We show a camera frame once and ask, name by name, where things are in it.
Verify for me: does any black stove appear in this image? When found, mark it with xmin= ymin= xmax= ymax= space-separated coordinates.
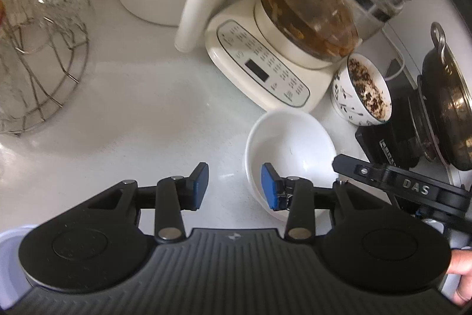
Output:
xmin=355 ymin=58 xmax=472 ymax=175

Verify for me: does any white plastic bowl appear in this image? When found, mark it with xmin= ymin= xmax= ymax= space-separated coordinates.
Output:
xmin=0 ymin=224 xmax=38 ymax=305

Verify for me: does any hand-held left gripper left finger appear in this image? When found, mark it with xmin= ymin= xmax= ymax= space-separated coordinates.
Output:
xmin=88 ymin=162 xmax=210 ymax=245

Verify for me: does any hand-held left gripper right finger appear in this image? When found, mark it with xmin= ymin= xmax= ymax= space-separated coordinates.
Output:
xmin=261 ymin=163 xmax=370 ymax=242

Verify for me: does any black wok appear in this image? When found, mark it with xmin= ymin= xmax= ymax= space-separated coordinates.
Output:
xmin=417 ymin=22 xmax=472 ymax=172

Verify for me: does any person's right hand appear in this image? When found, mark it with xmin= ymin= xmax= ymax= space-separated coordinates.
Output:
xmin=447 ymin=248 xmax=472 ymax=307

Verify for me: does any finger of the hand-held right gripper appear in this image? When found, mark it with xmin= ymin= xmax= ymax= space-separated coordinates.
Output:
xmin=332 ymin=154 xmax=389 ymax=187

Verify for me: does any white ceramic bowl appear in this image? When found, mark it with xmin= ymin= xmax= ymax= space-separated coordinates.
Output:
xmin=245 ymin=110 xmax=338 ymax=223

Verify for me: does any wire cup rack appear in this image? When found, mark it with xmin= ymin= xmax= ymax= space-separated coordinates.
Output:
xmin=0 ymin=14 xmax=91 ymax=136

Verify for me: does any glass health kettle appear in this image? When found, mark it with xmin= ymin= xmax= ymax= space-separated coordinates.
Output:
xmin=204 ymin=0 xmax=412 ymax=113

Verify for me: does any patterned bowl with tea leaves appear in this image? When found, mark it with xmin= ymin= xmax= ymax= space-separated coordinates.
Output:
xmin=330 ymin=53 xmax=393 ymax=126

